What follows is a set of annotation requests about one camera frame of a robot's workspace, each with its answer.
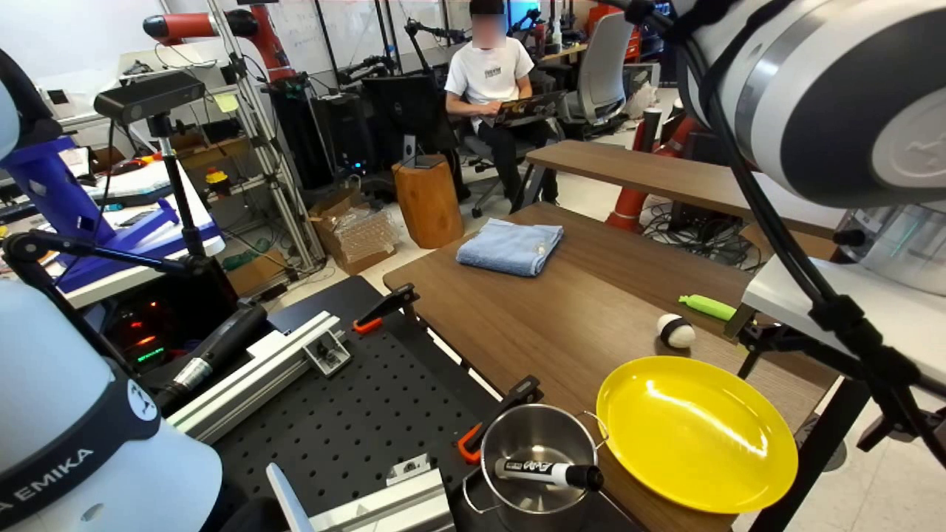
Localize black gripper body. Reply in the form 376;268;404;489
803;293;932;429

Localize yellow plastic plate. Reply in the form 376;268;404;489
593;350;800;517

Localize small black white disc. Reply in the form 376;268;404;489
654;310;700;353

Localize orange cone base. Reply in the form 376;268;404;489
602;105;692;232

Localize long wooden bench table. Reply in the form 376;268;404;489
522;136;840;260

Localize black and white marker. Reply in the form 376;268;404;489
490;452;605;494

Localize steel cooking pot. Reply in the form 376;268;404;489
459;398;613;519

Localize light blue folded cloth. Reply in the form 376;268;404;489
451;214;567;279

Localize orange and black clamp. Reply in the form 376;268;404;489
451;373;547;466
348;282;420;339

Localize grey office chair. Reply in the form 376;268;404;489
574;9;638;142

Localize black perforated breadboard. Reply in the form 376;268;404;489
209;275;645;532

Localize seated person in white shirt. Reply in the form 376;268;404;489
440;0;555;214

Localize open cardboard box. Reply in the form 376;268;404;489
307;189;400;276

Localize black computer tower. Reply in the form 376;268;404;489
358;71;440;173

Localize black equipment cabinet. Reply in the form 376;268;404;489
268;77;379;194

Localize metal shelf rack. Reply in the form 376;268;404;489
202;0;330;276

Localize black cylindrical tool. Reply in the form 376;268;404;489
157;300;271;407

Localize black controller with lights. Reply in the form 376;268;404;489
100;293;202;381

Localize black box on stand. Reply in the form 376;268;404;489
92;68;209;263

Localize blue and white machine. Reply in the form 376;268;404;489
0;130;228;299

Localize green handled metal spoon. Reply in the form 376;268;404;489
676;288;741;325

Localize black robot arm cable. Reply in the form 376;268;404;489
627;0;874;343

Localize short aluminium rail bracket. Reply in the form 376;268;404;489
264;452;459;532

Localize long aluminium rail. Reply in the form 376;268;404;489
160;307;355;445

